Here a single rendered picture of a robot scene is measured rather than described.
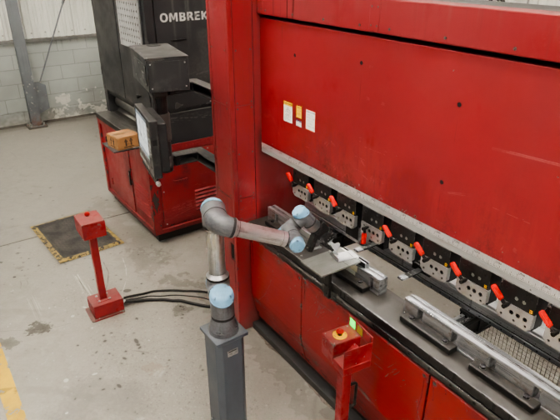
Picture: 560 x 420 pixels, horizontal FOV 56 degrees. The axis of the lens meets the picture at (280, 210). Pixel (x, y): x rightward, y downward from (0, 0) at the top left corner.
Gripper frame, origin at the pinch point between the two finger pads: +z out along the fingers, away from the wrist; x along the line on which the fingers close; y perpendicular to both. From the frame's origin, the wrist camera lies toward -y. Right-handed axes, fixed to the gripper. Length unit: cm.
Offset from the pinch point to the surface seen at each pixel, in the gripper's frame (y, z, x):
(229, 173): -12, -31, 85
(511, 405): 8, 28, -107
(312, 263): -12.1, -3.7, -0.3
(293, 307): -42, 37, 30
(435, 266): 28, -2, -56
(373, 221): 24.7, -10.3, -17.0
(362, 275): 2.3, 16.7, -11.5
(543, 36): 95, -76, -83
